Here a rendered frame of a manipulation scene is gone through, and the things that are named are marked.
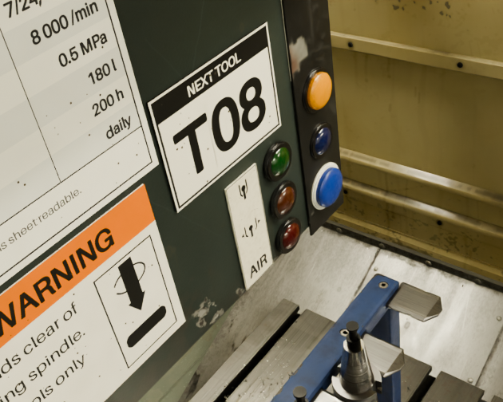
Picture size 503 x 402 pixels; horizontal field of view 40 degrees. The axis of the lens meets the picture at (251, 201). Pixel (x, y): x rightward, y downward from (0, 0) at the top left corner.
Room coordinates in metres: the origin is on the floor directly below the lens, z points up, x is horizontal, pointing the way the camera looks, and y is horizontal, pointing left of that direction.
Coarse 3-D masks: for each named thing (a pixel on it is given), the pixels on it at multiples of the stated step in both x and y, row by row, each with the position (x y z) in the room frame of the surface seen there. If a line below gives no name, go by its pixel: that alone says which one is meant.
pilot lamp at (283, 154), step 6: (282, 150) 0.36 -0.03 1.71; (276, 156) 0.36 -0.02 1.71; (282, 156) 0.36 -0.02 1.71; (288, 156) 0.36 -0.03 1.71; (276, 162) 0.36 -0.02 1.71; (282, 162) 0.36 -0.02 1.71; (288, 162) 0.36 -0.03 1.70; (276, 168) 0.35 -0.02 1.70; (282, 168) 0.36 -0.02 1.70; (276, 174) 0.36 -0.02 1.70; (282, 174) 0.36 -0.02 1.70
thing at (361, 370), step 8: (344, 344) 0.54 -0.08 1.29; (344, 352) 0.54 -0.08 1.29; (352, 352) 0.53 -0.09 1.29; (360, 352) 0.53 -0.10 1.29; (344, 360) 0.53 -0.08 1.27; (352, 360) 0.53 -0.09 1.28; (360, 360) 0.53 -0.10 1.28; (368, 360) 0.53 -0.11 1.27; (344, 368) 0.53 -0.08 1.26; (352, 368) 0.52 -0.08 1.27; (360, 368) 0.52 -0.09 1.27; (368, 368) 0.53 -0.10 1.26; (344, 376) 0.53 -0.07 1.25; (352, 376) 0.52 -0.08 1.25; (360, 376) 0.52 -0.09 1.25; (368, 376) 0.52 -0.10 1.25; (344, 384) 0.53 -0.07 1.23; (352, 384) 0.52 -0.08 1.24; (360, 384) 0.52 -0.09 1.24; (368, 384) 0.52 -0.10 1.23; (352, 392) 0.52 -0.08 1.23; (360, 392) 0.52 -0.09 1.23
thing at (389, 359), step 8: (368, 336) 0.61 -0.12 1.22; (368, 344) 0.60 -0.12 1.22; (376, 344) 0.60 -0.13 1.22; (384, 344) 0.59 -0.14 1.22; (392, 344) 0.59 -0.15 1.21; (368, 352) 0.58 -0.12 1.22; (376, 352) 0.58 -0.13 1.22; (384, 352) 0.58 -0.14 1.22; (392, 352) 0.58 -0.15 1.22; (400, 352) 0.58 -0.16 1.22; (376, 360) 0.57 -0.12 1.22; (384, 360) 0.57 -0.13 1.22; (392, 360) 0.57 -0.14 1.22; (400, 360) 0.56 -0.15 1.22; (384, 368) 0.55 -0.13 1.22; (392, 368) 0.55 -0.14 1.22; (400, 368) 0.55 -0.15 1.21; (384, 376) 0.54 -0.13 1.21
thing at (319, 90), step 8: (320, 72) 0.40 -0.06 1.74; (312, 80) 0.39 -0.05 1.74; (320, 80) 0.39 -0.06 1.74; (328, 80) 0.40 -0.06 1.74; (312, 88) 0.39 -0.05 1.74; (320, 88) 0.39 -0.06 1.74; (328, 88) 0.40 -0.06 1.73; (312, 96) 0.38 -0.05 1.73; (320, 96) 0.39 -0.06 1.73; (328, 96) 0.40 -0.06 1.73; (312, 104) 0.39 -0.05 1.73; (320, 104) 0.39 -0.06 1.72
